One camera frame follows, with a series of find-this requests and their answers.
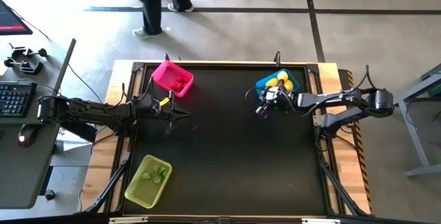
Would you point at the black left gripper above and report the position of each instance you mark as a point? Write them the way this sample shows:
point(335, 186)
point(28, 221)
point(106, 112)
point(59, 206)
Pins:
point(162, 110)

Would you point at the yellow tag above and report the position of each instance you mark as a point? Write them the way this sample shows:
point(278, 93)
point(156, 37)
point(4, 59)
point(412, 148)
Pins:
point(164, 101)

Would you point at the yellow-green plastic basket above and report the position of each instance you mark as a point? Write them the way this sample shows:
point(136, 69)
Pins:
point(144, 193)

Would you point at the black computer mouse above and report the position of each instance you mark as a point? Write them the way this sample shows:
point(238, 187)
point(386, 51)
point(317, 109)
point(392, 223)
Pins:
point(27, 135)

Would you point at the black metal clip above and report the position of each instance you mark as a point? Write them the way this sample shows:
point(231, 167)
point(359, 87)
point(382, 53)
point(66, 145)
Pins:
point(277, 60)

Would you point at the person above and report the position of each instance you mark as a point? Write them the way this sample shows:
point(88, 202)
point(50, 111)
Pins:
point(151, 3)

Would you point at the pink plastic basket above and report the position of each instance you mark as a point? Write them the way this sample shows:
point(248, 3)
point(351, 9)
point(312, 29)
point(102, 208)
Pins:
point(163, 74)

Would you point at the black diagonal frame strut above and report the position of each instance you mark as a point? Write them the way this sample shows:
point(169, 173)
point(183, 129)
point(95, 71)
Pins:
point(336, 186)
point(113, 182)

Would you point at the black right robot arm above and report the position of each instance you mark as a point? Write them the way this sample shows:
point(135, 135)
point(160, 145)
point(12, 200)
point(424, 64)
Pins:
point(327, 98)

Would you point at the hazard striped edge strip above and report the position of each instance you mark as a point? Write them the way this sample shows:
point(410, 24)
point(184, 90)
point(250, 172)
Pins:
point(361, 165)

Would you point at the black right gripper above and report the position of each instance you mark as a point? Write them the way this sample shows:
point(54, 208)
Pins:
point(280, 101)

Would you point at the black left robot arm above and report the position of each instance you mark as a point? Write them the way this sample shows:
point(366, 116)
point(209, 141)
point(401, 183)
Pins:
point(96, 112)

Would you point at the black backlit keyboard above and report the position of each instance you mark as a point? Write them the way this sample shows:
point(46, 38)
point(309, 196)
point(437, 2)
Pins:
point(15, 99)

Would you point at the blue plastic basket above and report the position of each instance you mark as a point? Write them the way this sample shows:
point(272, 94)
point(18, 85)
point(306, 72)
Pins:
point(260, 85)

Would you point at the black computer monitor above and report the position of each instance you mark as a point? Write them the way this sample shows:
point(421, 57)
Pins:
point(10, 20)

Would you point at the grey desk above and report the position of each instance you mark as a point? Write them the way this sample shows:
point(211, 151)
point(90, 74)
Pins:
point(20, 169)

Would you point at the grey metal table frame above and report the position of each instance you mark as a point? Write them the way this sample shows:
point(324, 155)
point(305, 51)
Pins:
point(418, 141)

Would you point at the wooden workbench table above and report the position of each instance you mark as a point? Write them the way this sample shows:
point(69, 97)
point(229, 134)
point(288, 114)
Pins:
point(100, 162)

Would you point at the black round knob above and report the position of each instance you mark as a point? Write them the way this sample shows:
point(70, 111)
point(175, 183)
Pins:
point(50, 195)

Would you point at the silver metal bracket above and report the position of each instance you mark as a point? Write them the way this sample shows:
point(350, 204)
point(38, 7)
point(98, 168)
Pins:
point(320, 221)
point(127, 220)

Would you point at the white paper sheet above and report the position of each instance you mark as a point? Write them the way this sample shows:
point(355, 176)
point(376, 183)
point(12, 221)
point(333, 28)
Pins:
point(74, 141)

